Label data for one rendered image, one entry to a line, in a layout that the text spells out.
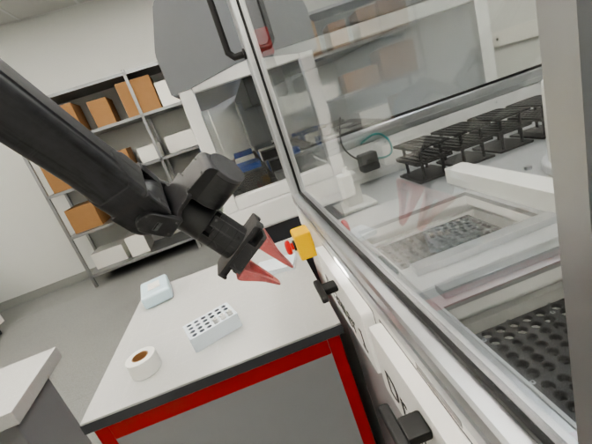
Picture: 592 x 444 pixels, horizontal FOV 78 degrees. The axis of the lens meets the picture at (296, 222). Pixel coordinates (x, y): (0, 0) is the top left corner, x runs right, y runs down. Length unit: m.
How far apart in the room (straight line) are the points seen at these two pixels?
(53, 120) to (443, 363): 0.42
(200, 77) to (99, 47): 3.55
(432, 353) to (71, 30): 4.84
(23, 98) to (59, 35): 4.59
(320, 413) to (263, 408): 0.14
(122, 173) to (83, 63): 4.45
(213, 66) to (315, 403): 1.09
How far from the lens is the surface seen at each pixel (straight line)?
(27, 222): 5.23
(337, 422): 1.01
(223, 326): 0.94
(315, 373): 0.90
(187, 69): 1.39
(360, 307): 0.55
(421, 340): 0.38
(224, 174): 0.50
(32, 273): 5.41
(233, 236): 0.55
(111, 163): 0.46
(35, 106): 0.42
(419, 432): 0.41
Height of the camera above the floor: 1.23
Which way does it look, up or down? 18 degrees down
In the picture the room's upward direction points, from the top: 19 degrees counter-clockwise
